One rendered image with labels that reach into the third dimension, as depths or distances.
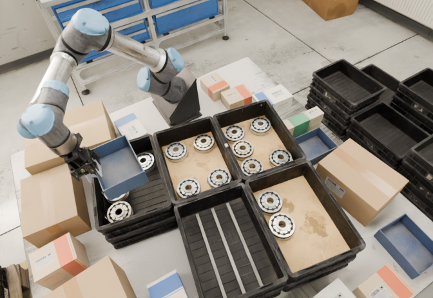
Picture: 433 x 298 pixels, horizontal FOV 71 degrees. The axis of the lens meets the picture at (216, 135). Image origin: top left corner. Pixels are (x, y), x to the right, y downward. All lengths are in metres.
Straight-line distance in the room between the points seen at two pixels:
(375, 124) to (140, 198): 1.66
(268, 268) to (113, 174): 0.67
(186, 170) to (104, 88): 2.06
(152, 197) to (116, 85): 2.07
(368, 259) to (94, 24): 1.40
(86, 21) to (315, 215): 1.15
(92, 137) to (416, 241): 1.52
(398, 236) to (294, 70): 2.11
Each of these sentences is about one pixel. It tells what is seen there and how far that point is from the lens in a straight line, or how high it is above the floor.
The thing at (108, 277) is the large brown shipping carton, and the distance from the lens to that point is 1.23.
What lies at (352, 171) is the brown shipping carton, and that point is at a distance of 1.45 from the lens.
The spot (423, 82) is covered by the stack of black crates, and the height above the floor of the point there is 0.49.
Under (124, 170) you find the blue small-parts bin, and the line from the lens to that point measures 1.19.
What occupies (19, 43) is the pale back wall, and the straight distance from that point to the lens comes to 3.99.
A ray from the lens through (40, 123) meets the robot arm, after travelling 0.89.
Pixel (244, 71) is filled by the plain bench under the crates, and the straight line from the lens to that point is 2.09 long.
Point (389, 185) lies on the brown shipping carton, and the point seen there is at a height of 0.86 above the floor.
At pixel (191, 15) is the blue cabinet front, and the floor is 0.41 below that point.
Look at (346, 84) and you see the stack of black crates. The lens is 2.42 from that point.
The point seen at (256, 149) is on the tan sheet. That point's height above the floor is 0.83.
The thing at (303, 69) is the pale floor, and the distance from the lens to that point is 3.28.
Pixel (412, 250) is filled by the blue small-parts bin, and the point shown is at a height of 0.70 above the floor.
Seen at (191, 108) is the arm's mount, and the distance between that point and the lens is 1.72.
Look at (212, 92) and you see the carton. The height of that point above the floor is 0.77.
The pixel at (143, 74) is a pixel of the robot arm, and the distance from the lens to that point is 1.55.
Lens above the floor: 2.01
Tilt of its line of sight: 51 degrees down
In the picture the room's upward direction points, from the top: 5 degrees counter-clockwise
